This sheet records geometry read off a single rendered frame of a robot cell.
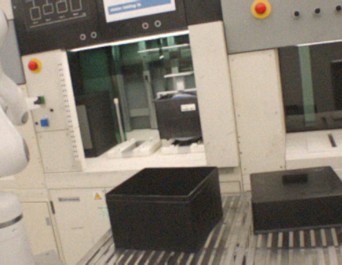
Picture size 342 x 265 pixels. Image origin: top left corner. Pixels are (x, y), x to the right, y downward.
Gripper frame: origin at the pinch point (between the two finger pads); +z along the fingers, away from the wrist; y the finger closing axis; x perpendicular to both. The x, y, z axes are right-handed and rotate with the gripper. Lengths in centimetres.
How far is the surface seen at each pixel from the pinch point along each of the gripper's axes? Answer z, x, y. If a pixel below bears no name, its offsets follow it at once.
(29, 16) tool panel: 2.5, 35.4, 2.0
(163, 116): 23, -16, 48
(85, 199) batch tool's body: 2.5, -46.0, 12.8
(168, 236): -47, -39, 67
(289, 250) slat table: -46, -45, 100
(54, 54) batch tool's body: 3.1, 17.9, 10.5
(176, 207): -48, -30, 71
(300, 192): -30, -34, 104
